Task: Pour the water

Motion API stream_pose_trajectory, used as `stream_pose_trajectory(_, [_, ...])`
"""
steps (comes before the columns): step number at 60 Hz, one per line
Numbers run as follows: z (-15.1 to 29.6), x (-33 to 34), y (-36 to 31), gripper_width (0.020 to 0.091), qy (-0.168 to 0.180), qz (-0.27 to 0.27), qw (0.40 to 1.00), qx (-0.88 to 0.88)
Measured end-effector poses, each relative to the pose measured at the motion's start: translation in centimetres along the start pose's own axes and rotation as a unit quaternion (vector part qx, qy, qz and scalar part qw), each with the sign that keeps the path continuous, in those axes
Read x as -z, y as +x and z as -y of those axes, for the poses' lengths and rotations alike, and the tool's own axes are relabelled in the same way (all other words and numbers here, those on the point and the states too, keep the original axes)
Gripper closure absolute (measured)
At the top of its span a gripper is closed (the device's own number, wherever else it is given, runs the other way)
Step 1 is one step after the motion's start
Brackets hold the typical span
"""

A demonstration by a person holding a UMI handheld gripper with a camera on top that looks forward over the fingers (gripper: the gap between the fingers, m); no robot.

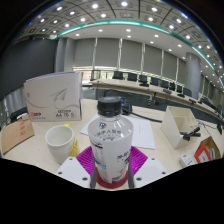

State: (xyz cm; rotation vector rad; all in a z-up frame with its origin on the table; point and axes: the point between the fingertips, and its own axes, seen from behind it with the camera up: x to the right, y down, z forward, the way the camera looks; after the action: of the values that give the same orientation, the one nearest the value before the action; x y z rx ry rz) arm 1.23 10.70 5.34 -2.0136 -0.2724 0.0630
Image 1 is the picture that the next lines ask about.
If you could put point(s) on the clear plastic water bottle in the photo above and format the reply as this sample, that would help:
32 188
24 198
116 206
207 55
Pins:
110 150

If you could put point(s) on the row of black office chairs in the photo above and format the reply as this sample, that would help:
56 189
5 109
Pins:
143 79

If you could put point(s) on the white copy paper carton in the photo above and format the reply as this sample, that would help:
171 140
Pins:
50 96

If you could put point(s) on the white ceramic cup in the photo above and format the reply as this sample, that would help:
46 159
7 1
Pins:
60 146

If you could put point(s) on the small black gadget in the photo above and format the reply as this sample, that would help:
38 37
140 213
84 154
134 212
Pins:
190 133

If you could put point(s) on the small white open box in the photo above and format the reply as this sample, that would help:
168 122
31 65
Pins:
173 126

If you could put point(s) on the long curved conference desk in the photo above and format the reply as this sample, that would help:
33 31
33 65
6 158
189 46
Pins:
116 84

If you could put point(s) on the round ceiling lights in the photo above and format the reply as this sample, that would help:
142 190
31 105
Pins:
95 6

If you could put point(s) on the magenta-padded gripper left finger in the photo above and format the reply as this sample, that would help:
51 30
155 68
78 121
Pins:
70 171

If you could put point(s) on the white remote control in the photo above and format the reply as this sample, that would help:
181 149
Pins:
186 160

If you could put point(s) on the white printed paper sheet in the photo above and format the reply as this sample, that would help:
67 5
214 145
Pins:
143 133

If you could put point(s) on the red-edged cardboard box lid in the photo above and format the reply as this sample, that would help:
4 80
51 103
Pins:
201 155

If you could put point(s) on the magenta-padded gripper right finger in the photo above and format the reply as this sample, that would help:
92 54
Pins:
150 171

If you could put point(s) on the black flat bag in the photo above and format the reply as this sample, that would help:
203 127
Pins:
126 108

